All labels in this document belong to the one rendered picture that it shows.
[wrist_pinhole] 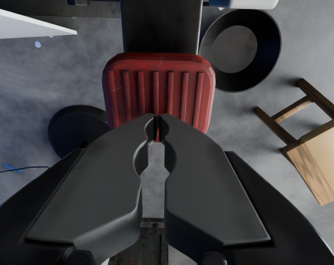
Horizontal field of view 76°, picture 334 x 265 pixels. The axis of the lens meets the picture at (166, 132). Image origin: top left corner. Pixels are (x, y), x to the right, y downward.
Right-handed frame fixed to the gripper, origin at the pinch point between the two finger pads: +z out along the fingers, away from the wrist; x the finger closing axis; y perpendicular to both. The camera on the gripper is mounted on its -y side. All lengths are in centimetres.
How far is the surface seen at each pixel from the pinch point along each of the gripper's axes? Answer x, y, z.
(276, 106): 52, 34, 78
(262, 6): 10.5, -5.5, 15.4
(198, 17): 2.7, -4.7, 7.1
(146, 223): -9, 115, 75
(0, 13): -34, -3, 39
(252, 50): 35, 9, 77
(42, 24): -33, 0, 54
